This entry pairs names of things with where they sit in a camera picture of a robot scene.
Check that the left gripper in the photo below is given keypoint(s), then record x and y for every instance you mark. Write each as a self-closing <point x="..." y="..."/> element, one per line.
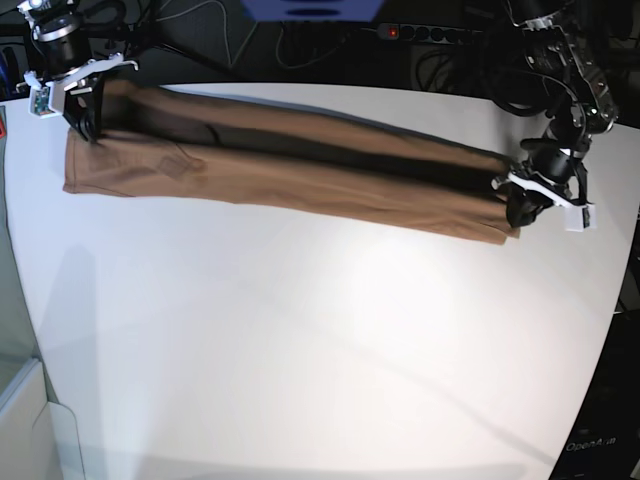
<point x="528" y="194"/>

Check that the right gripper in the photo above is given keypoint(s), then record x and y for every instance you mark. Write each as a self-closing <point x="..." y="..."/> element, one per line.
<point x="82" y="111"/>

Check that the brown T-shirt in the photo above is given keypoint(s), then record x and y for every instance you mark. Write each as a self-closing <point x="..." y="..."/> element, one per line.
<point x="156" y="142"/>

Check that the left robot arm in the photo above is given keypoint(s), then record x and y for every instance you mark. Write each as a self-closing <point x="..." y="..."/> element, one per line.
<point x="579" y="105"/>

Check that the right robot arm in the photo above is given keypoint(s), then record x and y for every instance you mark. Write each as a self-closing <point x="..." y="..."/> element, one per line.
<point x="57" y="35"/>

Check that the black tripod stand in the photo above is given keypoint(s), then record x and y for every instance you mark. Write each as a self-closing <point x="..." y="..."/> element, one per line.
<point x="147" y="33"/>

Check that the black power strip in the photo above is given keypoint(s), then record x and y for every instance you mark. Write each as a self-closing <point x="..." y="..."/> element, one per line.
<point x="427" y="34"/>

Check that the black OpenArm base box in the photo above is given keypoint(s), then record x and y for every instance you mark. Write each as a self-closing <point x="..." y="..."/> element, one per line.
<point x="604" y="440"/>

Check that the white bin at left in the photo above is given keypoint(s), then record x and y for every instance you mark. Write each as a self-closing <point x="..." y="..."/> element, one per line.
<point x="39" y="438"/>

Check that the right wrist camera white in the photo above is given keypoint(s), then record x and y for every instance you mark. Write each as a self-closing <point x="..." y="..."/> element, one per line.
<point x="48" y="101"/>

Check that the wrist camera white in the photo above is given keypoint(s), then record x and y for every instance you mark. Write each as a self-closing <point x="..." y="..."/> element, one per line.
<point x="48" y="101"/>
<point x="580" y="218"/>

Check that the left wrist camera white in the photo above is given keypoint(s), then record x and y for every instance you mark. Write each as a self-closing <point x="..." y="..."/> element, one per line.
<point x="580" y="218"/>

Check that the blue overhead mount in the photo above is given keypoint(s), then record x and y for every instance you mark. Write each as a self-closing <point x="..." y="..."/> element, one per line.
<point x="313" y="10"/>

